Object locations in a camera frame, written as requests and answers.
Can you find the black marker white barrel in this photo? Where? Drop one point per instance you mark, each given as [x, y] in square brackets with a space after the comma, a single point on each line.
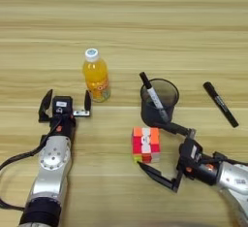
[154, 96]

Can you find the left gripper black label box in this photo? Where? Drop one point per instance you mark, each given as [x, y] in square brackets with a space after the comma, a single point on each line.
[63, 105]

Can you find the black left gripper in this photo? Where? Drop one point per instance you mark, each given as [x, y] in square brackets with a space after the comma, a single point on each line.
[63, 127]

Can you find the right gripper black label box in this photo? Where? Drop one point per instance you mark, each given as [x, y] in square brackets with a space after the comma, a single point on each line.
[191, 153]

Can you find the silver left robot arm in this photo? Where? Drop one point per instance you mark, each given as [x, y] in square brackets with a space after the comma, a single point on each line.
[53, 166]

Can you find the orange juice bottle white cap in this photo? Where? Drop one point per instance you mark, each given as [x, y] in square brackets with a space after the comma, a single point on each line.
[96, 79]

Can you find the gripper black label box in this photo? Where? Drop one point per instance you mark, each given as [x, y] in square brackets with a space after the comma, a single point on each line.
[63, 105]
[191, 153]

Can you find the black mesh pen cup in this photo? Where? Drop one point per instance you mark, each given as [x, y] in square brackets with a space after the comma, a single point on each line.
[151, 114]

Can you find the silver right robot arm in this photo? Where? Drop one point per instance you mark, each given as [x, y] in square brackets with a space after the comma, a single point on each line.
[235, 180]

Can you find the colourful puzzle cube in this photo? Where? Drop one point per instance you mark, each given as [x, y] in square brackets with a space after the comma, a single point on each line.
[146, 143]

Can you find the all black marker pen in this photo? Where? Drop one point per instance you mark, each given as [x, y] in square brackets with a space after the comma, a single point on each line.
[221, 104]

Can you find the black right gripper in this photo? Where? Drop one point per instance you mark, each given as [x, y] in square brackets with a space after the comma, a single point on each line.
[201, 171]

